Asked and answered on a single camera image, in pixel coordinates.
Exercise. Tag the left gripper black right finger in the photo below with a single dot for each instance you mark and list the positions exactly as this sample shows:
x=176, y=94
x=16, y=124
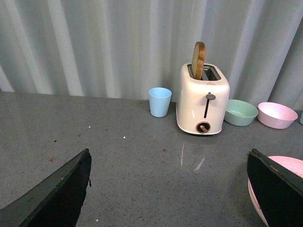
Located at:
x=259, y=165

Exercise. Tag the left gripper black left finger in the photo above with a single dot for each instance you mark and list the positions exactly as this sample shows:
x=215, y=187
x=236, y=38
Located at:
x=54, y=202

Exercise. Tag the pink bowl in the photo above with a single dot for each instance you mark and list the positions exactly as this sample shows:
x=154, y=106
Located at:
x=275, y=115

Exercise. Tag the green bowl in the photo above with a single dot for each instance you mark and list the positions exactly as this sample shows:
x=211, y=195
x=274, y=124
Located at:
x=240, y=113

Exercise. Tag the cream toaster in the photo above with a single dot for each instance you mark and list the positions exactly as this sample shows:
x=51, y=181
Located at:
x=201, y=104

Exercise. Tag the light blue cup behind toaster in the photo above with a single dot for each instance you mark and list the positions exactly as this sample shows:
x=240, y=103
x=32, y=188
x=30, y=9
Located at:
x=159, y=99

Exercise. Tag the bread slice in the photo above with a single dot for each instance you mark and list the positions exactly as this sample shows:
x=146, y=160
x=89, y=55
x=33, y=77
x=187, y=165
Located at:
x=198, y=60

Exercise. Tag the grey curtain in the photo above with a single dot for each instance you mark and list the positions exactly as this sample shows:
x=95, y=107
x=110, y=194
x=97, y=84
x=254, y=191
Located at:
x=122, y=48

